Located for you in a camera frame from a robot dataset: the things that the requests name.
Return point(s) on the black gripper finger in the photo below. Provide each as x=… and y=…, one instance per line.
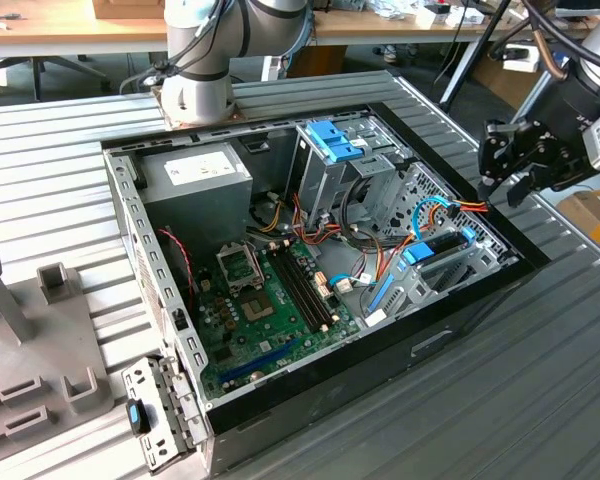
x=495, y=150
x=517, y=192

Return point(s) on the hard disk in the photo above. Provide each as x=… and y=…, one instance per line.
x=417, y=252

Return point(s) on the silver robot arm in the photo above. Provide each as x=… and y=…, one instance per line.
x=195, y=95

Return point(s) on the perforated metal disk bay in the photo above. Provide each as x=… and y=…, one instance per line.
x=405, y=305

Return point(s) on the large cardboard sheet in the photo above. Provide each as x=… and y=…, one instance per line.
x=500, y=87

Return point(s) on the copper coloured tube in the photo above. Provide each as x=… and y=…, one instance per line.
x=547, y=55

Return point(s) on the cardboard box yellow label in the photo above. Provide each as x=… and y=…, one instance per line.
x=595, y=230

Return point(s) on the black tripod pole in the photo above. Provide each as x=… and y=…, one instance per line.
x=473, y=50

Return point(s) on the black monitor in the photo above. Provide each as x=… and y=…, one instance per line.
x=580, y=11

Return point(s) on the small white box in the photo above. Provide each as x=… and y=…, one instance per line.
x=460, y=17

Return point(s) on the wooden desk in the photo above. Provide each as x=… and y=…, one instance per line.
x=405, y=34

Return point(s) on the blue plastic drive latch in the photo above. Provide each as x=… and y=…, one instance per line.
x=330, y=142

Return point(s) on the grey metal drive cage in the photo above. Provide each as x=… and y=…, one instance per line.
x=320, y=180

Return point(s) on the black RAM slot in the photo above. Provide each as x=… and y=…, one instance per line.
x=316, y=281
x=303, y=287
x=297, y=290
x=310, y=284

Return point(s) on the black open PC case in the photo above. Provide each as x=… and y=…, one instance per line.
x=380, y=370

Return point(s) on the grey power supply unit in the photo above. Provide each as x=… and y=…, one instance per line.
x=200, y=210

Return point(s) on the blue expansion slot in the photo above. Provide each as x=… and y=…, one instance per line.
x=260, y=361

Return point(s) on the green motherboard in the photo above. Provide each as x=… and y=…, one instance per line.
x=240, y=345

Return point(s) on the silver coin cell battery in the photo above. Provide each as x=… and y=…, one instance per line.
x=258, y=376

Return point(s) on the black case fan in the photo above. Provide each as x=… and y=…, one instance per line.
x=174, y=275

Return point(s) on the black plastic case clip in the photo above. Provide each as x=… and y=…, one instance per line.
x=180, y=320

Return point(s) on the small cardboard box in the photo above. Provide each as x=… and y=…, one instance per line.
x=125, y=9

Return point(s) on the blue black latch tab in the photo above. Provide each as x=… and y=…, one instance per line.
x=134, y=415

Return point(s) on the grey parts rack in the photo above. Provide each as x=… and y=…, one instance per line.
x=35, y=350

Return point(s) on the metal expansion slot bracket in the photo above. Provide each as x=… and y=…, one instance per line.
x=162, y=425

